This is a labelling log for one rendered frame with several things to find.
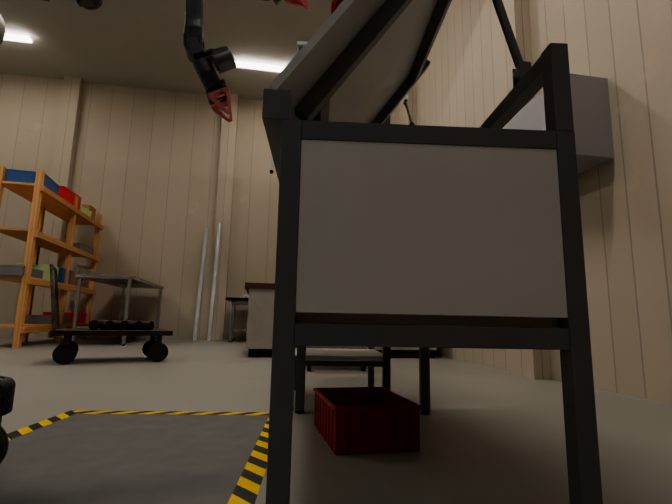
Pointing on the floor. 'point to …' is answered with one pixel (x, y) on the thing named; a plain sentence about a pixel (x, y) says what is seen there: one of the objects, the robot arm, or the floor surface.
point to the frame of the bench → (584, 386)
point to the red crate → (366, 420)
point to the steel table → (116, 286)
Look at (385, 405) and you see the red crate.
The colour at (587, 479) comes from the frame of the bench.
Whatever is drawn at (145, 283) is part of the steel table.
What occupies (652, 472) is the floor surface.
